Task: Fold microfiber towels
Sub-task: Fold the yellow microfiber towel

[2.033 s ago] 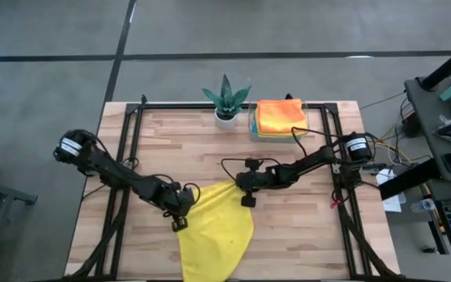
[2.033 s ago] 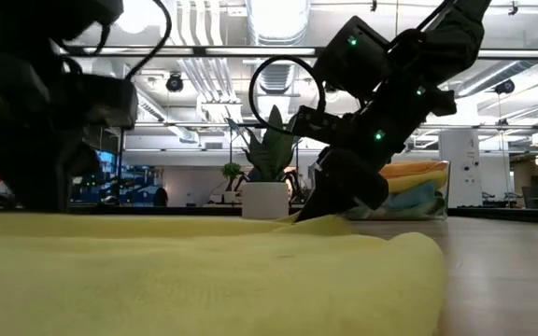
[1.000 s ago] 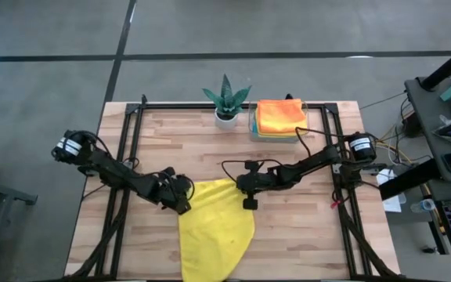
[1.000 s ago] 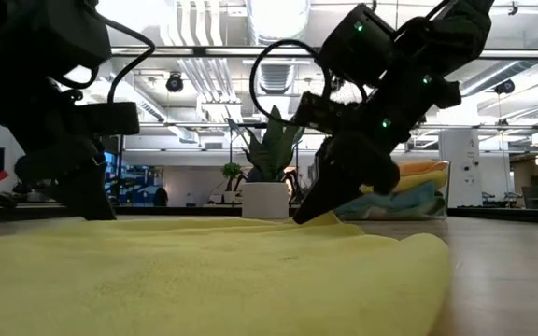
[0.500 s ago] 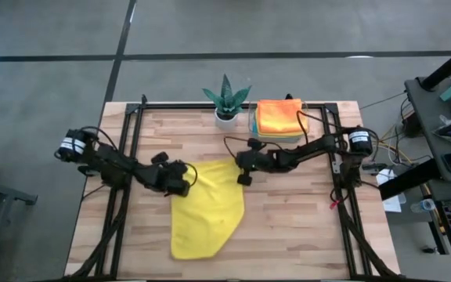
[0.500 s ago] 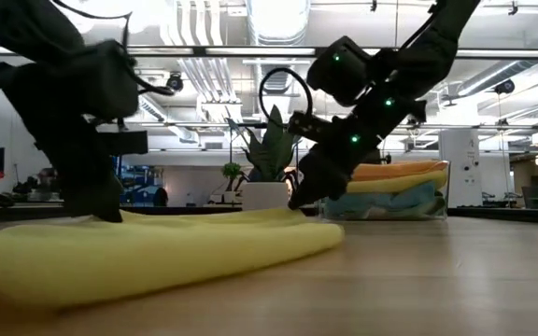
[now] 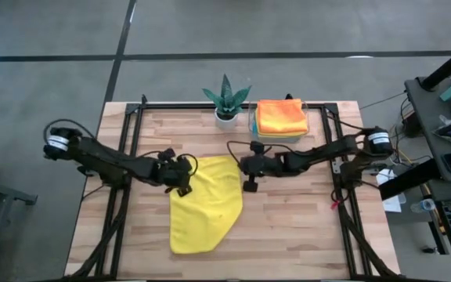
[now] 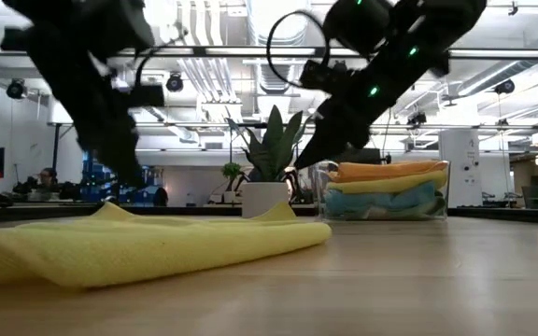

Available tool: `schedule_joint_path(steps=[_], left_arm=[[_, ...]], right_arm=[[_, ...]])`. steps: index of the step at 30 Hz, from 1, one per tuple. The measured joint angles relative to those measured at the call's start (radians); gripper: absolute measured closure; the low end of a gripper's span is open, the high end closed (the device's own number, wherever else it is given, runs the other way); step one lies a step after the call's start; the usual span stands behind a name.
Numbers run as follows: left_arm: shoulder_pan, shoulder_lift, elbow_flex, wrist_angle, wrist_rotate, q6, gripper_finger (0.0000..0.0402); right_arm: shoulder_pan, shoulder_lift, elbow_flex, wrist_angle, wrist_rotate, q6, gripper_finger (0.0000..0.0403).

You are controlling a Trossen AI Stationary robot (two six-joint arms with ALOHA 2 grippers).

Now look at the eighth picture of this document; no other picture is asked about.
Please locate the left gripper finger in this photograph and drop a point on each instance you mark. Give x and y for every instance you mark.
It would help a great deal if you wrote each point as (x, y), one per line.
(131, 149)
(105, 144)

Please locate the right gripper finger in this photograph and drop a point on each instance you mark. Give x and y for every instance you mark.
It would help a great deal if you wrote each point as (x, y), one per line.
(318, 149)

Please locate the orange microfiber towel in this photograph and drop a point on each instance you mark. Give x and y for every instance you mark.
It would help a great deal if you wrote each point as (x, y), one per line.
(390, 170)

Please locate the yellow microfiber towel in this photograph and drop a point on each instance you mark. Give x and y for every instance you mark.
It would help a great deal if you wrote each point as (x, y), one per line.
(157, 247)
(386, 186)

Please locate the blue microfiber towel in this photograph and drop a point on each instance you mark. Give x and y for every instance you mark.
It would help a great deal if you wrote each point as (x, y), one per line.
(381, 200)

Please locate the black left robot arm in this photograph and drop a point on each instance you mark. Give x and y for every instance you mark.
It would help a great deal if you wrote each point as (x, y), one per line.
(87, 23)

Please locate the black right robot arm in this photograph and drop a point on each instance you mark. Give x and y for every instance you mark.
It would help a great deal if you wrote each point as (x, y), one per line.
(418, 28)

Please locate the blue lit window screen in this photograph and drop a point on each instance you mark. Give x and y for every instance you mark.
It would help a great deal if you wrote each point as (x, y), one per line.
(94, 179)

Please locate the clear plastic bin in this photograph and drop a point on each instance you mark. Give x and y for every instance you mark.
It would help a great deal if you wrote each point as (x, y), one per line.
(319, 186)

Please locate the green plant in white pot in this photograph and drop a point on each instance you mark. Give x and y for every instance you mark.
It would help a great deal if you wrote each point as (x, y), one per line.
(273, 144)

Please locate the black background monitor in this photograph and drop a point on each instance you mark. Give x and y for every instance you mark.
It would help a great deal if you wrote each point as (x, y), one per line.
(369, 156)

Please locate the person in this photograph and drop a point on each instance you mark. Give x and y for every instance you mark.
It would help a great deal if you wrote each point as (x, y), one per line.
(47, 179)

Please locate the small background potted plant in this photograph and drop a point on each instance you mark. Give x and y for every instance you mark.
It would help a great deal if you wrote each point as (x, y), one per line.
(231, 172)

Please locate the dark background chair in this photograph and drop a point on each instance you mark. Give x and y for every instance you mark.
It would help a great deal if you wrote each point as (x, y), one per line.
(535, 196)

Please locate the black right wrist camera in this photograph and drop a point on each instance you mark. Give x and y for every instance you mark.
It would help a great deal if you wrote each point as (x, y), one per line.
(327, 77)

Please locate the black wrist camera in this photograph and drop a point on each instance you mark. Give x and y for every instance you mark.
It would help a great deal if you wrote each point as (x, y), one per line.
(145, 95)
(327, 77)

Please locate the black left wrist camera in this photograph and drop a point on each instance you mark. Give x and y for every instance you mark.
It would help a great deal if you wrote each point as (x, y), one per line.
(145, 95)

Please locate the silver ceiling duct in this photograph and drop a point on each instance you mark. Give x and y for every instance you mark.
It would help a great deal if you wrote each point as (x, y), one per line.
(278, 70)

